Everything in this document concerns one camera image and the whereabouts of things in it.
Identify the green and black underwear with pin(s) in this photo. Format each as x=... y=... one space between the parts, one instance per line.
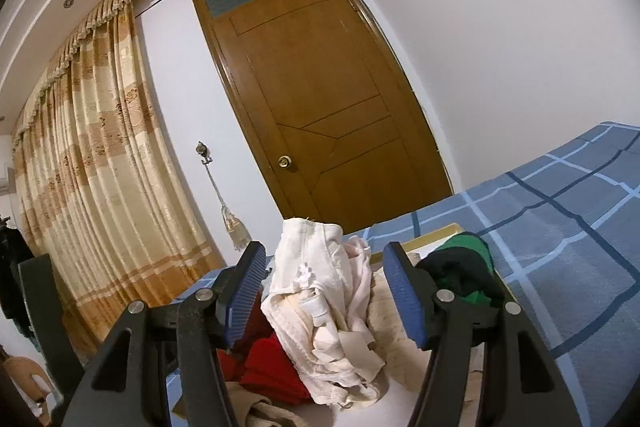
x=465 y=257

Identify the brass door knob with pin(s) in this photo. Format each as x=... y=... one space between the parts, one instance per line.
x=285 y=162

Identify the curtain tieback tassel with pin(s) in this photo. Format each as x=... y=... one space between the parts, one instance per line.
x=235 y=222

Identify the beige patterned curtain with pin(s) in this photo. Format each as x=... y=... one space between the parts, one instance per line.
x=100 y=157

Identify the blue plaid bed sheet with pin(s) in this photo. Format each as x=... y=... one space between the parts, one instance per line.
x=550 y=232

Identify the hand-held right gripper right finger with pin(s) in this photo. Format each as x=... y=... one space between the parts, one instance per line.
x=402 y=297

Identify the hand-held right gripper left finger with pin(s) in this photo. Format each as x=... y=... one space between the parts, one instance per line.
x=245 y=297

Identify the pink underwear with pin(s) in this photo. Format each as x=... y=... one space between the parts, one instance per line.
x=357 y=252

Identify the beige plastic chair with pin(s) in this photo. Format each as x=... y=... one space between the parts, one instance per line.
x=25 y=372

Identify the dark hanging clothing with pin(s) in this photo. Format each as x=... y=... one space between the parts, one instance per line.
x=12 y=267

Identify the brown wooden door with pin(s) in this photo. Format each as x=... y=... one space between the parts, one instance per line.
x=310 y=82

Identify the cardboard box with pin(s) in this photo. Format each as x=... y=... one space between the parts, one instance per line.
x=390 y=412

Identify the beige dotted underwear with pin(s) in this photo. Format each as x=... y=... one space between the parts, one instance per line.
x=300 y=267

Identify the dark red underwear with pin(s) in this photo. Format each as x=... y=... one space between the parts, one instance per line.
x=275 y=367

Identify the tan cloth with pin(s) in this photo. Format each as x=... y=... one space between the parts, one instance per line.
x=265 y=414

